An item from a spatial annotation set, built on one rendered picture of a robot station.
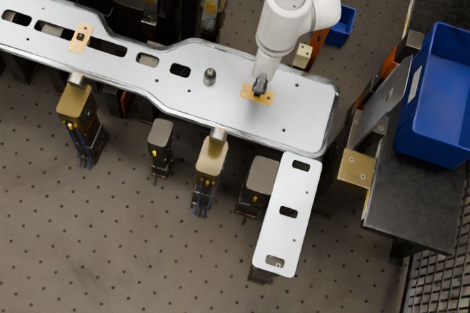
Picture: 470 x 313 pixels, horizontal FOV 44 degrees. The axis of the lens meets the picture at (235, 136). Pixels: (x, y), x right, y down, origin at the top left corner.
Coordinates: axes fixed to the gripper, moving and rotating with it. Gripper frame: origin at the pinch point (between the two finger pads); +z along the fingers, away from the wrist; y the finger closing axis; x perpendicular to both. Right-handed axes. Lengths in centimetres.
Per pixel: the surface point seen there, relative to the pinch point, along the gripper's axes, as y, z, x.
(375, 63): -38, 42, 33
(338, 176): 16.3, 6.2, 23.6
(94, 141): 19, 31, -38
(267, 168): 17.2, 14.1, 8.0
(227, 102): 4.5, 12.1, -6.4
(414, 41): -15.4, -7.8, 30.3
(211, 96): 4.2, 12.2, -10.7
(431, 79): -17.8, 8.8, 41.4
